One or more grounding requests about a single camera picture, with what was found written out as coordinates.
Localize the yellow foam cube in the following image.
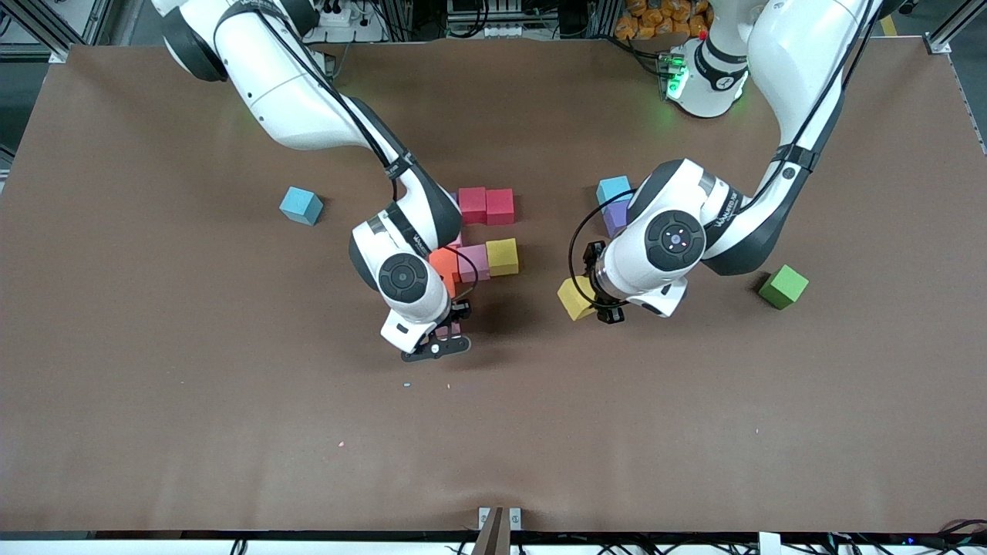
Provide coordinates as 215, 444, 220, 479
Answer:
486, 238, 520, 277
557, 275, 599, 322

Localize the purple foam cube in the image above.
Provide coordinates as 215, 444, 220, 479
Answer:
603, 199, 635, 239

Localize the red foam cube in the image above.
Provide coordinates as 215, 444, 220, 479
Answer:
460, 187, 489, 226
486, 188, 516, 227

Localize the light blue foam cube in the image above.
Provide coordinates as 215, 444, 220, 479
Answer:
596, 176, 635, 207
278, 186, 325, 227

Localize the brown table cover sheet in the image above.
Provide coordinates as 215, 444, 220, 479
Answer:
0, 35, 987, 534

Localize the green foam cube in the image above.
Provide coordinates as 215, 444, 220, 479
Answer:
758, 264, 810, 311

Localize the metal table clamp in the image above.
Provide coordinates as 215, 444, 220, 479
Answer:
477, 506, 523, 555

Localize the bag of orange fruits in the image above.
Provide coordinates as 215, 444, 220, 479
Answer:
615, 0, 714, 41

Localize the white electronics box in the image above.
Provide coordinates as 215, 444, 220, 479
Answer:
446, 0, 527, 39

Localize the white power strip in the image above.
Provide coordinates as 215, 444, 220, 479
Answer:
312, 0, 386, 43

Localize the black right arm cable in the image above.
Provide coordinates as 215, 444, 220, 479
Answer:
243, 0, 480, 298

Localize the aluminium frame strut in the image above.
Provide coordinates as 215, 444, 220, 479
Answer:
0, 0, 116, 64
925, 0, 987, 56

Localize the black cable bundle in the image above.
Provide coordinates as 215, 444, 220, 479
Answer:
802, 518, 987, 555

